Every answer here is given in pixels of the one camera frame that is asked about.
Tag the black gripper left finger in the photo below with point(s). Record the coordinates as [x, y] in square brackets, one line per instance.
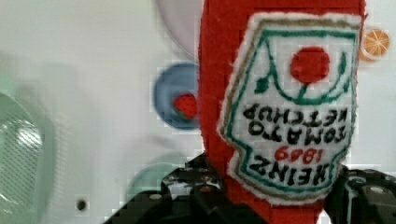
[192, 194]

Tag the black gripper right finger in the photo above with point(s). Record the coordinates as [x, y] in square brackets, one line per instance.
[362, 197]

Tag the red plush ketchup bottle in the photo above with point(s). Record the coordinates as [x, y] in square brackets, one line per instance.
[277, 99]

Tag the green oval strainer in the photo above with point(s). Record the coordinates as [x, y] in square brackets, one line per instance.
[26, 170]

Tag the green measuring cup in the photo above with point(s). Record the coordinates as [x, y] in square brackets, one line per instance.
[151, 175]

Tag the red strawberry in bowl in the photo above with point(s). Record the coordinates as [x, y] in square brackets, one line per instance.
[186, 106]

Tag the blue bowl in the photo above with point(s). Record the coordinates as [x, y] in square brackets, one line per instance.
[177, 79]

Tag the orange slice toy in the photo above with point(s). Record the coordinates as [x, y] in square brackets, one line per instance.
[375, 44]

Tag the lavender round plate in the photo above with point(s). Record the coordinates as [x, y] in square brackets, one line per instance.
[181, 19]

